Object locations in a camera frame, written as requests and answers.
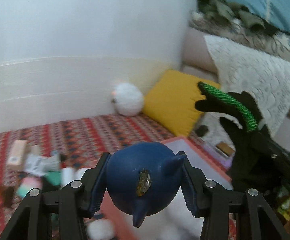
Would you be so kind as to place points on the brown fringed pouch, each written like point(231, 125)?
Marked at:
point(7, 195)

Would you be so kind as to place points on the white yarn ball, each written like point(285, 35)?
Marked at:
point(101, 229)

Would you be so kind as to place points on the white lace cover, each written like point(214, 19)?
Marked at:
point(263, 76)

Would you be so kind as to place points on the brown small box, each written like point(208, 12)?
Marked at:
point(225, 148)

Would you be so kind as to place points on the white fluffy chick toy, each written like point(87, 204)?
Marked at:
point(127, 99)

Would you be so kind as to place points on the yellow cushion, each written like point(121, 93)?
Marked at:
point(171, 102)

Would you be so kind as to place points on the green clothes pile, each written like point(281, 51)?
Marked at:
point(224, 12)

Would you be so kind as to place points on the black green gloved hand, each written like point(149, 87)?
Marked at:
point(241, 122)

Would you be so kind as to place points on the patterned red bedspread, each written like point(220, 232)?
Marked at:
point(83, 141)

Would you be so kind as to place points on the floral folded quilt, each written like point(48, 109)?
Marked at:
point(277, 45)

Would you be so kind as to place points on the pink sofa backrest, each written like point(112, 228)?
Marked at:
point(197, 61)

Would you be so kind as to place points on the white label paper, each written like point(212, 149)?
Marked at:
point(38, 165)

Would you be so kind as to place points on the blue rubber bulb toy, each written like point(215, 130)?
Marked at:
point(143, 179)

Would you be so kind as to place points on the white small bottle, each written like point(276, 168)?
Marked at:
point(68, 174)

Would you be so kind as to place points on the pink cardboard box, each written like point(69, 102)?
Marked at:
point(17, 155)

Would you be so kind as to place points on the teal tape measure case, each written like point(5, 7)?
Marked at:
point(53, 177)

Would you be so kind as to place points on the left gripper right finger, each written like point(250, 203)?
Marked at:
point(255, 219)

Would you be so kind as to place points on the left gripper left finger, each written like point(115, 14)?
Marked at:
point(79, 199)

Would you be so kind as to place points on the salmon pink storage box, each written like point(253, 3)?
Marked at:
point(143, 179)

